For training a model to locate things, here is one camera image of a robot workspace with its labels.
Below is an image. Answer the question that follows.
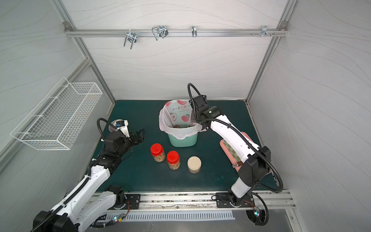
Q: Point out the beige lid glass peanut jar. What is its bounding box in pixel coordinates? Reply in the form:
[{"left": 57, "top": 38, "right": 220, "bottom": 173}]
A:
[{"left": 187, "top": 156, "right": 202, "bottom": 174}]

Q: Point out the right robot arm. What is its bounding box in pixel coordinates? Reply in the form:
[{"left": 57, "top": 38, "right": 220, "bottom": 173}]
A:
[{"left": 187, "top": 83, "right": 284, "bottom": 208}]

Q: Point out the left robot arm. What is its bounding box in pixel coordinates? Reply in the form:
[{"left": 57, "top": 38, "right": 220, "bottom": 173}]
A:
[{"left": 32, "top": 120, "right": 145, "bottom": 232}]

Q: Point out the grey bowl with buns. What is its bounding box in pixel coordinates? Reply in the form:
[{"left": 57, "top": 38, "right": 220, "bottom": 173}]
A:
[{"left": 109, "top": 119, "right": 123, "bottom": 131}]

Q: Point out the red lid peanut jar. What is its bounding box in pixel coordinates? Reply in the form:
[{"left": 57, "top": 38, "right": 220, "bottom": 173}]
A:
[
  {"left": 167, "top": 151, "right": 181, "bottom": 170},
  {"left": 150, "top": 143, "right": 166, "bottom": 162}
]

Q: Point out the pink tray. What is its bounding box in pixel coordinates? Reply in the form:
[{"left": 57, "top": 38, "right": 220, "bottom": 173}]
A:
[{"left": 219, "top": 131, "right": 274, "bottom": 179}]

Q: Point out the green checkered cloth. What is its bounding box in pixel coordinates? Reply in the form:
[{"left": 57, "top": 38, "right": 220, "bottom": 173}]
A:
[{"left": 220, "top": 140, "right": 242, "bottom": 166}]

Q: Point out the white vent strip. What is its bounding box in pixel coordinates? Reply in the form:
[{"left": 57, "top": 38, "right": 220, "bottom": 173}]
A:
[{"left": 121, "top": 210, "right": 235, "bottom": 222}]

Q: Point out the metal hook clamp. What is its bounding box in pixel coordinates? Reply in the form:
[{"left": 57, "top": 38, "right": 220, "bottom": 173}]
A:
[{"left": 151, "top": 25, "right": 169, "bottom": 41}]

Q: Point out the metal u-bolt clamp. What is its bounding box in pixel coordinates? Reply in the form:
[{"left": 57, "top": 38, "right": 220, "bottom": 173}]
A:
[{"left": 124, "top": 32, "right": 137, "bottom": 49}]

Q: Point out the aluminium crossbar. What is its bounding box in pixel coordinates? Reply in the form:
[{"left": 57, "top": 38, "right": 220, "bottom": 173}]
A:
[{"left": 65, "top": 28, "right": 288, "bottom": 38}]

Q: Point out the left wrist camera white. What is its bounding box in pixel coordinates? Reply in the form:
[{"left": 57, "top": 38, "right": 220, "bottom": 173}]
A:
[{"left": 116, "top": 120, "right": 130, "bottom": 138}]

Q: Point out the white wire basket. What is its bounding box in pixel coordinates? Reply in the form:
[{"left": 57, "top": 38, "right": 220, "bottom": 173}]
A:
[{"left": 10, "top": 77, "right": 102, "bottom": 150}]

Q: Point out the small metal ring clamp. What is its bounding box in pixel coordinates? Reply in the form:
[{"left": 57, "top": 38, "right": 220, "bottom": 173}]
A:
[{"left": 191, "top": 26, "right": 197, "bottom": 38}]

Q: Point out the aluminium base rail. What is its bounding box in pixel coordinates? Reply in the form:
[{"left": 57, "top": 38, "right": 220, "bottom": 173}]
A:
[{"left": 57, "top": 189, "right": 297, "bottom": 214}]

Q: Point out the metal bracket clamp right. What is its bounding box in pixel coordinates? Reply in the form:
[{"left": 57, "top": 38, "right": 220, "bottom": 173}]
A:
[{"left": 251, "top": 26, "right": 277, "bottom": 37}]

